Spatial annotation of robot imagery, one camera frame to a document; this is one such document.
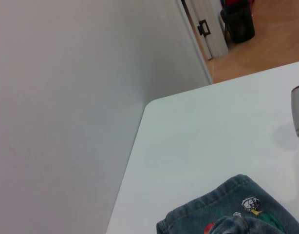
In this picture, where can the blue denim shorts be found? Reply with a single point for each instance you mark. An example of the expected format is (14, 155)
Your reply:
(237, 212)

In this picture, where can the white folding door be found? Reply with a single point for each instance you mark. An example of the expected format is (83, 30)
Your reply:
(210, 26)

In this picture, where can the black waste bin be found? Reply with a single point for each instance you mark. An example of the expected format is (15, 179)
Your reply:
(239, 24)

